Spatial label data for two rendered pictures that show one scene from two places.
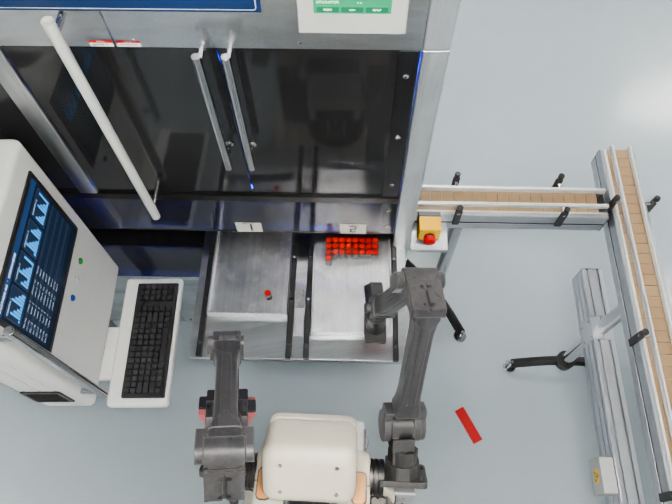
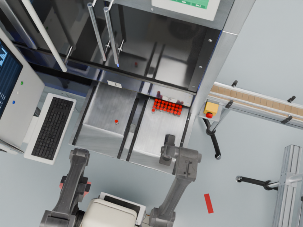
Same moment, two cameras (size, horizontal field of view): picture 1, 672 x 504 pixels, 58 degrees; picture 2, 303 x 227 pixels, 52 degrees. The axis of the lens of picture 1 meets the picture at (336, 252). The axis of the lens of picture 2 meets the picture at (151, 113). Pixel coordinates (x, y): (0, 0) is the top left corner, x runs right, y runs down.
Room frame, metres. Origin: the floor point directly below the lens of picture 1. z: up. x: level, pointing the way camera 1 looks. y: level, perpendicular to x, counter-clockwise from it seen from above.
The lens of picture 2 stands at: (0.28, -0.08, 2.75)
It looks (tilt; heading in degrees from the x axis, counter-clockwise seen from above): 72 degrees down; 11
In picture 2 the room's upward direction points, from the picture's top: 2 degrees clockwise
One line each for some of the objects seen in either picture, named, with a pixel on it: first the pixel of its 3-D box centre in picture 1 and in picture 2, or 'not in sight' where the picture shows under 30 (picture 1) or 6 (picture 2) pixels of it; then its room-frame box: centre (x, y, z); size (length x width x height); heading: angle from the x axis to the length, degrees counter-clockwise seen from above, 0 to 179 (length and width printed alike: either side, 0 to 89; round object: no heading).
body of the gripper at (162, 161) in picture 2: (375, 324); (166, 155); (0.62, -0.11, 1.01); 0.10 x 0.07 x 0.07; 177
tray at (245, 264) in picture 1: (251, 267); (112, 104); (0.88, 0.29, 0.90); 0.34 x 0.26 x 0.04; 177
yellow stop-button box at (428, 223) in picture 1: (428, 226); (211, 107); (0.96, -0.31, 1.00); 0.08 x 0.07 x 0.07; 177
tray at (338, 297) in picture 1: (351, 285); (161, 128); (0.80, -0.05, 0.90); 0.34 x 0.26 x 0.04; 178
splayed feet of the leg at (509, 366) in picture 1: (561, 363); (266, 185); (0.75, -1.00, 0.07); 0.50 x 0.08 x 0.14; 87
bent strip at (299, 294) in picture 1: (298, 313); (130, 136); (0.70, 0.13, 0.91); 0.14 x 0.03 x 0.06; 176
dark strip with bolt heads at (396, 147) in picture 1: (394, 161); (197, 76); (0.94, -0.17, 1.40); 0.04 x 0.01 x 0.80; 87
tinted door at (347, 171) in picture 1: (323, 132); (159, 53); (0.96, 0.02, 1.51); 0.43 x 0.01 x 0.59; 87
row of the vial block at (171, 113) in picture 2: (351, 254); (166, 111); (0.91, -0.05, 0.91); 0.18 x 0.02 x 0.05; 88
